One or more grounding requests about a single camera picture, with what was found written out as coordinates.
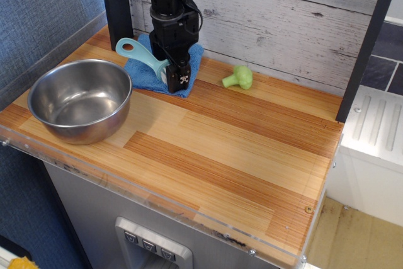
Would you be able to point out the dark right shelf post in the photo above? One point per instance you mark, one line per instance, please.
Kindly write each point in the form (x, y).
(364, 54)

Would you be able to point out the blue microfiber cloth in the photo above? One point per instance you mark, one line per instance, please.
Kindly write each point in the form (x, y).
(143, 76)

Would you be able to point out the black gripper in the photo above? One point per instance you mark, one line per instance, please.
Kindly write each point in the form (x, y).
(172, 38)

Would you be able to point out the light blue dish brush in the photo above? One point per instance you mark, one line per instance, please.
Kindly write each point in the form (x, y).
(141, 54)

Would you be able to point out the dark left shelf post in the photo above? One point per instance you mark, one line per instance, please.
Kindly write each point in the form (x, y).
(119, 20)

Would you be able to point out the white toy sink drainboard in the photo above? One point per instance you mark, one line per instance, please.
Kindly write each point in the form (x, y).
(367, 168)

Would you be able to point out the yellow object at corner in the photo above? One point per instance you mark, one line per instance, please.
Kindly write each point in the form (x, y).
(22, 263)

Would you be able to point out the clear acrylic edge guard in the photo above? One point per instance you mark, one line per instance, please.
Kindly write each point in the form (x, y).
(254, 189)

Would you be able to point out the silver dispenser button panel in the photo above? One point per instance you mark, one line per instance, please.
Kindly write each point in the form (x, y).
(144, 248)

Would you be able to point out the dark shelf post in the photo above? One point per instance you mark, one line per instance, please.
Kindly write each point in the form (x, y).
(364, 54)
(119, 20)

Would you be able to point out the grey toy cabinet front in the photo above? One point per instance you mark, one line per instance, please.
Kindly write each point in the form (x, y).
(93, 209)

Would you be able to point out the green toy broccoli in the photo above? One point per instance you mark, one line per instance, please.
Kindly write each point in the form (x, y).
(241, 76)

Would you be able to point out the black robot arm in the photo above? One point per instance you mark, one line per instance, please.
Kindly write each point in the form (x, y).
(171, 7)

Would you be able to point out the silver metal bowl pan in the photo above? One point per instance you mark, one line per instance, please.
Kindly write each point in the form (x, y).
(82, 102)

